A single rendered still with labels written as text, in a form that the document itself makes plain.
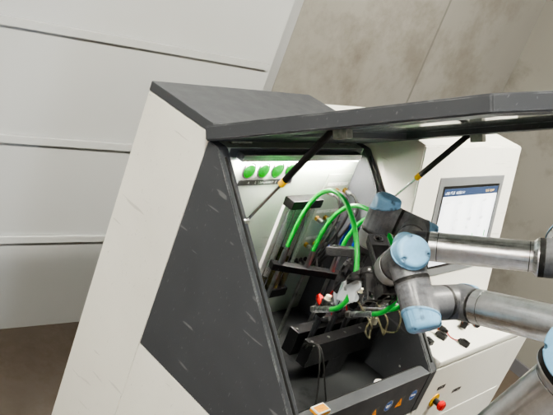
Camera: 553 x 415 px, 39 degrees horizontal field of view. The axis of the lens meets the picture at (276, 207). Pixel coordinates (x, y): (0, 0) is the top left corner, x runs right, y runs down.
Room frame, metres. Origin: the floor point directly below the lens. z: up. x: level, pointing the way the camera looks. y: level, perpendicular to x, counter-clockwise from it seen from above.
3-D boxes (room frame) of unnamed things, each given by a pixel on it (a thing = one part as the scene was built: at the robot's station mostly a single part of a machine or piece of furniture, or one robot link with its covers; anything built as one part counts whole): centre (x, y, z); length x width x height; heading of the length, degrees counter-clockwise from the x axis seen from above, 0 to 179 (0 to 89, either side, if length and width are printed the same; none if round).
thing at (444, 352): (2.49, -0.77, 0.96); 0.70 x 0.22 x 0.03; 143
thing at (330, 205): (2.37, -0.17, 1.20); 0.13 x 0.03 x 0.31; 143
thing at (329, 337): (2.11, -0.31, 0.91); 0.34 x 0.10 x 0.15; 143
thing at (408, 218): (1.95, -0.37, 1.41); 0.11 x 0.11 x 0.08; 79
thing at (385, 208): (1.99, -0.28, 1.41); 0.09 x 0.08 x 0.11; 79
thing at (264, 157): (2.18, -0.02, 1.43); 0.54 x 0.03 x 0.02; 143
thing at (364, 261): (1.98, -0.28, 1.26); 0.09 x 0.08 x 0.12; 53
